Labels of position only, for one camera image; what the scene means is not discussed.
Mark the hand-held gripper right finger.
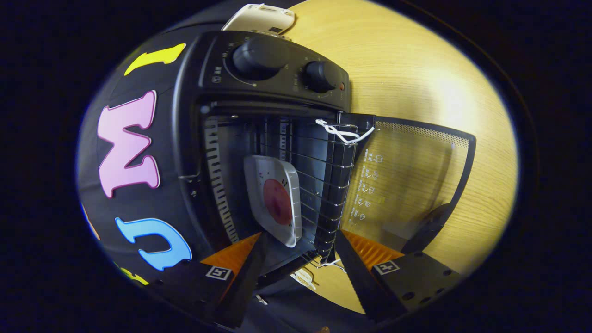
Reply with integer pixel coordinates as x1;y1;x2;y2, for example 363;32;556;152
334;229;464;324

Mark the pink ham slice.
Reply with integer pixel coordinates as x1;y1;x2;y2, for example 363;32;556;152
263;179;293;226

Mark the white square plate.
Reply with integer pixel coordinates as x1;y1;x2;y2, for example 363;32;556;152
244;155;303;248

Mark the cream bread toaster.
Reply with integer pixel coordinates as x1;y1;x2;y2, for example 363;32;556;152
222;4;296;37

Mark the black toaster oven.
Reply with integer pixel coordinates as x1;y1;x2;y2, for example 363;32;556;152
171;30;477;287

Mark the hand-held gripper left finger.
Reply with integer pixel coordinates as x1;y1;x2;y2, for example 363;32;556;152
155;231;266;330

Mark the white string loop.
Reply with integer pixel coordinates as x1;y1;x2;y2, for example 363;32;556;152
316;119;375;145

